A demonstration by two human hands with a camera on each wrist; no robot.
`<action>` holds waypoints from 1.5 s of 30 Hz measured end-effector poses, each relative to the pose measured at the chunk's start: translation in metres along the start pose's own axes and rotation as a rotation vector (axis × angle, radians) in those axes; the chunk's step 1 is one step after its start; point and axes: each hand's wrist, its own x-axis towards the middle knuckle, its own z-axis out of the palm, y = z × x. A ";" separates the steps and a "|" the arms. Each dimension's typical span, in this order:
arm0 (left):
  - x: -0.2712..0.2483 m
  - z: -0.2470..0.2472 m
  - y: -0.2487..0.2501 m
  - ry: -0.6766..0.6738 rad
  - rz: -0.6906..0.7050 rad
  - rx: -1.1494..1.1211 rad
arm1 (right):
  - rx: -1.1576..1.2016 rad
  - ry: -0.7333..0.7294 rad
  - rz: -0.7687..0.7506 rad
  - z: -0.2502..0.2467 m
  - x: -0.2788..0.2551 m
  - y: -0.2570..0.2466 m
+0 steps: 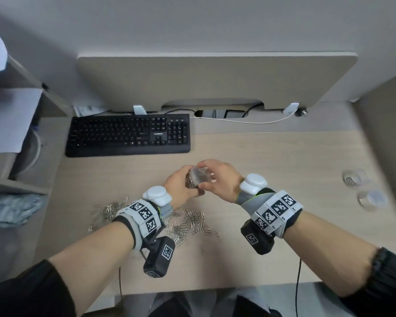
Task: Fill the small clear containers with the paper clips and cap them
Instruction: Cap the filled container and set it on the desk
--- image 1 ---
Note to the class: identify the person's right hand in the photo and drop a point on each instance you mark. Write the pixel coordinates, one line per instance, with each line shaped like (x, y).
(226, 181)

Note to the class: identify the person's left hand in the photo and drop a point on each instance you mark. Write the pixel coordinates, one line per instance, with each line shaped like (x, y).
(176, 189)

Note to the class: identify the person's left thumb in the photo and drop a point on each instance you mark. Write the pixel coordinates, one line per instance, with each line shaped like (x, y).
(184, 170)

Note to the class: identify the person's right thumb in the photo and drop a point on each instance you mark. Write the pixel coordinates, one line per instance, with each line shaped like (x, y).
(207, 186)

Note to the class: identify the clear jar of paper clips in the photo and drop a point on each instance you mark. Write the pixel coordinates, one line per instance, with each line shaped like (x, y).
(198, 177)

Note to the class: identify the person's right forearm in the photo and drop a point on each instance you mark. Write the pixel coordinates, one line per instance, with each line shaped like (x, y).
(326, 247)

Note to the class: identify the person's left forearm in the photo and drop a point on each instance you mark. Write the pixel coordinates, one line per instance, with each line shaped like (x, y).
(92, 254)

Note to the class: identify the white round tracker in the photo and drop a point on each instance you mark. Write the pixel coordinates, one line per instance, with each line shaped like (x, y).
(252, 184)
(157, 195)

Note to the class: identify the pile of silver paper clips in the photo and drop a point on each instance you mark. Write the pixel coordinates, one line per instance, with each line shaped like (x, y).
(188, 224)

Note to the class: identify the grey marker wristband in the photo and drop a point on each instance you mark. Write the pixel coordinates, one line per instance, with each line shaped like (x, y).
(142, 217)
(272, 211)

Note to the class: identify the black keyboard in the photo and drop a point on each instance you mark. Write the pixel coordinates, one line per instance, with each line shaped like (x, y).
(127, 134)

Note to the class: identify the white panel clamp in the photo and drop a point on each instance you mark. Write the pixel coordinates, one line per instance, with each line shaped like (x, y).
(291, 108)
(140, 109)

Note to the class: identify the beige desk partition panel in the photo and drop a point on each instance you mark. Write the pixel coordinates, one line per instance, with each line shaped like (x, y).
(214, 79)

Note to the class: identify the white printed paper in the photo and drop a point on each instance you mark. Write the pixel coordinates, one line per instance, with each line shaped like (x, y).
(87, 110)

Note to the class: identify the clear plastic jar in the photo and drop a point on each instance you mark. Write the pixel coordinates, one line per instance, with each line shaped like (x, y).
(353, 177)

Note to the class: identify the grey shelf unit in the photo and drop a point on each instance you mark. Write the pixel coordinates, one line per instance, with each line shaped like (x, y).
(26, 145)

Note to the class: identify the clear plastic jar lid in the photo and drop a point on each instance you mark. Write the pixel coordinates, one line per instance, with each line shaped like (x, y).
(372, 199)

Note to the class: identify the blue cloth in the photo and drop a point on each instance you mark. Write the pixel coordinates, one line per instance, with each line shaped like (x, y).
(15, 209)

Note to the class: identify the white paper sheet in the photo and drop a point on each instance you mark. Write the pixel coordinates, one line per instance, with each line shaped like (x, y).
(8, 118)

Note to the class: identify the black sleeve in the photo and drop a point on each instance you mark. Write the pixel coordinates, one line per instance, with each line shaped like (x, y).
(386, 280)
(26, 293)

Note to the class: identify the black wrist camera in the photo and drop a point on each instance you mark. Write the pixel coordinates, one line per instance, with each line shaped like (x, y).
(257, 237)
(160, 257)

